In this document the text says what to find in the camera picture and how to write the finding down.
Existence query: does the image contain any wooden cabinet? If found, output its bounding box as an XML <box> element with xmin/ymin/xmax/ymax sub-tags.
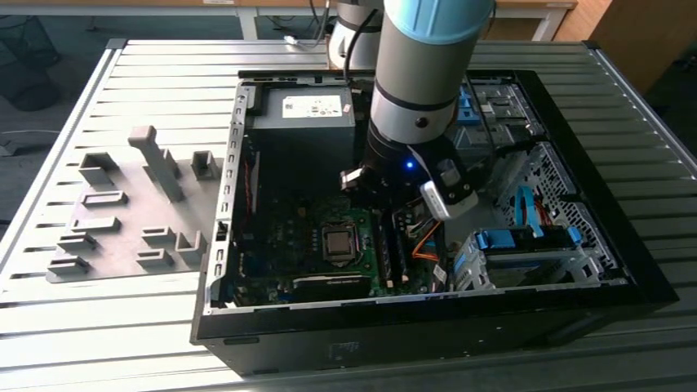
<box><xmin>555</xmin><ymin>0</ymin><xmax>697</xmax><ymax>95</ymax></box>

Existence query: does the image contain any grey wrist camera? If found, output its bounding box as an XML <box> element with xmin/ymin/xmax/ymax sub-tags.
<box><xmin>420</xmin><ymin>158</ymin><xmax>480</xmax><ymax>221</ymax></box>

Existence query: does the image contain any black dangling cable with plug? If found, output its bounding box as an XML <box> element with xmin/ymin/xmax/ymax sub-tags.
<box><xmin>281</xmin><ymin>0</ymin><xmax>334</xmax><ymax>47</ymax></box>

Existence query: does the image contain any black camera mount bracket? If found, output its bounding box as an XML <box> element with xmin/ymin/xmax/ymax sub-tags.
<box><xmin>432</xmin><ymin>157</ymin><xmax>474</xmax><ymax>205</ymax></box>

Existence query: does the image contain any hard disk in blue carrier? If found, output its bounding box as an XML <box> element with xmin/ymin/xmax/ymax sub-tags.
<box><xmin>474</xmin><ymin>226</ymin><xmax>582</xmax><ymax>252</ymax></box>

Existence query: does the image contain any grey power supply unit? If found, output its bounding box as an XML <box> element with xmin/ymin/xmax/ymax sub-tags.
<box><xmin>249</xmin><ymin>86</ymin><xmax>372</xmax><ymax>197</ymax></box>

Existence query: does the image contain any white-legged wooden desk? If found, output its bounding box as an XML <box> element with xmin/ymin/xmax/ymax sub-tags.
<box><xmin>0</xmin><ymin>0</ymin><xmax>579</xmax><ymax>42</ymax></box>

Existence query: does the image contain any black camera cable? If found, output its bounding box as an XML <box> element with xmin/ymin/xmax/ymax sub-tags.
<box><xmin>343</xmin><ymin>7</ymin><xmax>383</xmax><ymax>96</ymax></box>

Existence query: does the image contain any green motherboard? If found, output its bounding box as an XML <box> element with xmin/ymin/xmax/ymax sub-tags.
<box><xmin>234</xmin><ymin>191</ymin><xmax>438</xmax><ymax>305</ymax></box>

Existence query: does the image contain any black open PC case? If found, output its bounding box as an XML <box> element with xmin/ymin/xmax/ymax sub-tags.
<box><xmin>189</xmin><ymin>69</ymin><xmax>682</xmax><ymax>376</ymax></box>

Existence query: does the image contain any blue flat data wire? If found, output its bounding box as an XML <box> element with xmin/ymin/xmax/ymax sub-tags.
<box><xmin>515</xmin><ymin>185</ymin><xmax>546</xmax><ymax>240</ymax></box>

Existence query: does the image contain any coloured wires white connector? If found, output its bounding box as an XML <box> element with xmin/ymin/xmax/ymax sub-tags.
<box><xmin>407</xmin><ymin>220</ymin><xmax>444</xmax><ymax>261</ymax></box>

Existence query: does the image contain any blue plastic drive latch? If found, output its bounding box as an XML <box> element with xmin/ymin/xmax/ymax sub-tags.
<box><xmin>456</xmin><ymin>86</ymin><xmax>482</xmax><ymax>124</ymax></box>

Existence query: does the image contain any grey parts rack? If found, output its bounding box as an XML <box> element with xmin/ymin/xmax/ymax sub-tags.
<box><xmin>46</xmin><ymin>125</ymin><xmax>226</xmax><ymax>283</ymax></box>

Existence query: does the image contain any silver CPU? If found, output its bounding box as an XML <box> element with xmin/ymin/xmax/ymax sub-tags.
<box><xmin>326</xmin><ymin>232</ymin><xmax>354</xmax><ymax>254</ymax></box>

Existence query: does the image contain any black graphics card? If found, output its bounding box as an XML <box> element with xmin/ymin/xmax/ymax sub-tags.
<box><xmin>291</xmin><ymin>272</ymin><xmax>375</xmax><ymax>301</ymax></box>

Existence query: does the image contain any grey metal drive cage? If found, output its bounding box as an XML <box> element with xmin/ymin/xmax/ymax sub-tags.
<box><xmin>451</xmin><ymin>81</ymin><xmax>546</xmax><ymax>172</ymax></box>

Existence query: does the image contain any grey metal disk bay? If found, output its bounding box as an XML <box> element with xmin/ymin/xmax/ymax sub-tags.
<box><xmin>450</xmin><ymin>240</ymin><xmax>610</xmax><ymax>292</ymax></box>

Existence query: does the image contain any CPU socket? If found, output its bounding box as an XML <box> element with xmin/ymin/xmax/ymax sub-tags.
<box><xmin>319</xmin><ymin>222</ymin><xmax>360</xmax><ymax>266</ymax></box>

